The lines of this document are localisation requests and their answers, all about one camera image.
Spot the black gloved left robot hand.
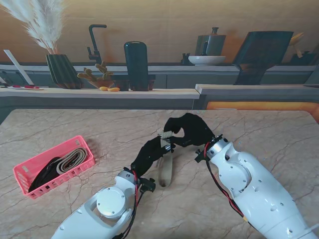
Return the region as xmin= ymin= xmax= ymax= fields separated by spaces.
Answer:
xmin=131 ymin=136 xmax=175 ymax=178

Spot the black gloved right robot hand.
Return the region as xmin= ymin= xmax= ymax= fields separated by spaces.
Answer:
xmin=163 ymin=113 xmax=216 ymax=148

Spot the pale grey braided belt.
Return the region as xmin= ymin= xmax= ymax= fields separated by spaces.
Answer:
xmin=156 ymin=129 xmax=175 ymax=189

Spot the pink plastic storage basket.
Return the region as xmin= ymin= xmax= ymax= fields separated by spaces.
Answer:
xmin=13 ymin=135 xmax=96 ymax=200

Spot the tan braided belt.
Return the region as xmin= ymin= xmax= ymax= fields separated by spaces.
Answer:
xmin=55 ymin=147 xmax=88 ymax=175

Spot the dark brown braided belt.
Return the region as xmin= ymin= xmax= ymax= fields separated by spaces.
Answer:
xmin=28 ymin=156 xmax=62 ymax=193

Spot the printed kitchen scene backdrop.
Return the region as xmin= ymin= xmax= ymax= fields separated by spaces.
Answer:
xmin=0 ymin=0 xmax=319 ymax=110

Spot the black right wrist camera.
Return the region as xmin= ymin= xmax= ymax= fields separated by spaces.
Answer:
xmin=195 ymin=148 xmax=207 ymax=163

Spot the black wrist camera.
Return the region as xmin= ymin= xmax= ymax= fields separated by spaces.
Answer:
xmin=195 ymin=148 xmax=207 ymax=163
xmin=139 ymin=178 xmax=157 ymax=194

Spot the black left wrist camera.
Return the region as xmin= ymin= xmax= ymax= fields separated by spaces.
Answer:
xmin=139 ymin=178 xmax=157 ymax=194

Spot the red black left arm cable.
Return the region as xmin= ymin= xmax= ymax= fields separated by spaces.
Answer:
xmin=112 ymin=170 xmax=144 ymax=239

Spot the red black arm cable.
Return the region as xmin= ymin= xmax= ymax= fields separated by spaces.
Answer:
xmin=204 ymin=141 xmax=252 ymax=225
xmin=112 ymin=170 xmax=144 ymax=239

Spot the red black right arm cable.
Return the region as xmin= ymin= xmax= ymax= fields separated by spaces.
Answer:
xmin=204 ymin=141 xmax=252 ymax=225

